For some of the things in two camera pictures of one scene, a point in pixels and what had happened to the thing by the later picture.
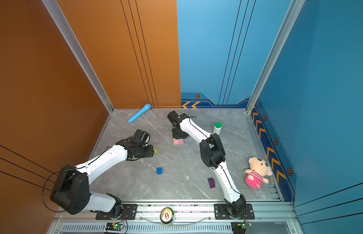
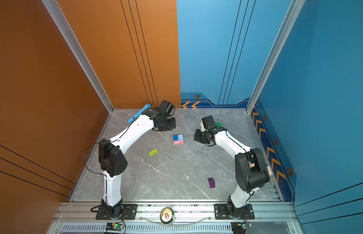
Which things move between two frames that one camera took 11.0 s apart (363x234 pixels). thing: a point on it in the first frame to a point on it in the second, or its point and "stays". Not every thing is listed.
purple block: x=211 y=182 stays
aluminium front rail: x=269 y=219 stays
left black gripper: x=151 y=152 to x=173 y=125
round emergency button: x=167 y=215 stays
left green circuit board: x=114 y=226 stays
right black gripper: x=174 y=136 to x=196 y=137
